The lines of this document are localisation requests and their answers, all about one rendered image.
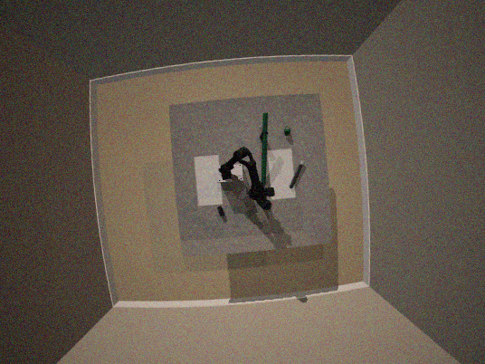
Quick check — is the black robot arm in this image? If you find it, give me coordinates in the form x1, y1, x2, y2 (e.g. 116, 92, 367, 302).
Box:
218, 147, 269, 209

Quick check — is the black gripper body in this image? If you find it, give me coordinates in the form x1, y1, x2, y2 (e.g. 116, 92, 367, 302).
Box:
264, 187, 275, 196

